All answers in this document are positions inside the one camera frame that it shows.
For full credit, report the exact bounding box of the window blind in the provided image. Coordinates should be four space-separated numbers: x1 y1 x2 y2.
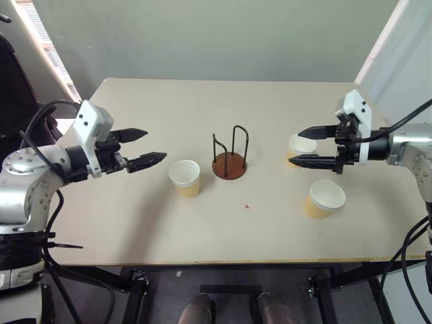
23 0 84 102

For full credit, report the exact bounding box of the wire cup rack wooden base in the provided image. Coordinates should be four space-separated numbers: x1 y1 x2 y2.
211 125 250 182

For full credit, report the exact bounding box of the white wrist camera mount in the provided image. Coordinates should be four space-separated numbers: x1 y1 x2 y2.
334 89 373 166
73 99 115 178

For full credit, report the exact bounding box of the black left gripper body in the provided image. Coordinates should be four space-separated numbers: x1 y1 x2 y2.
94 132 131 175

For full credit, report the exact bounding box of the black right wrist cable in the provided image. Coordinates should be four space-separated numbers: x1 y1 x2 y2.
347 99 432 142

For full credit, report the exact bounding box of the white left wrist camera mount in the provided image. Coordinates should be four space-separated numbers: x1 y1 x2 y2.
73 99 115 178

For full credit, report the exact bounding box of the dark rounded shape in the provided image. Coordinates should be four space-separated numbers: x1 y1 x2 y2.
176 292 217 324
255 292 295 324

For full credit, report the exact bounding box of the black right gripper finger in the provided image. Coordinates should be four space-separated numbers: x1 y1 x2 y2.
289 153 338 171
298 124 339 140

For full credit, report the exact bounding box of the white board panel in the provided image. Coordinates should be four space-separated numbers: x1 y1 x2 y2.
354 0 432 126

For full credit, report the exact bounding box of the black metal table frame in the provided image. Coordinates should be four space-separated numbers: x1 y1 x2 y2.
57 260 401 324

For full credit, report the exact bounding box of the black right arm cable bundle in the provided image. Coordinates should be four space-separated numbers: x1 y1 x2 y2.
380 215 432 324

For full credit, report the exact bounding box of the black chair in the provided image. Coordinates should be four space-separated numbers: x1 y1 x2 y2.
0 32 65 140

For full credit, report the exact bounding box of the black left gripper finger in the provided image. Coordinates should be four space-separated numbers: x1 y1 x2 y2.
126 151 168 175
113 128 149 144

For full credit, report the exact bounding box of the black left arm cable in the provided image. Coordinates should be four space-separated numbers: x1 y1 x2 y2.
18 100 117 324

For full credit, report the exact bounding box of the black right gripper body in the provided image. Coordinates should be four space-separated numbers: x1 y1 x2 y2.
333 113 361 176

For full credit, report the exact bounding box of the yellow paper cup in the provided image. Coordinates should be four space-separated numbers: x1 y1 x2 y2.
304 179 348 221
168 159 201 199
286 134 319 169

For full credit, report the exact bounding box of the black cable tie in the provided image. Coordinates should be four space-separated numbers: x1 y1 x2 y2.
42 240 84 251

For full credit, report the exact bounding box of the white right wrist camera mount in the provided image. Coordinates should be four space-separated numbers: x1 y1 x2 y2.
334 89 373 166

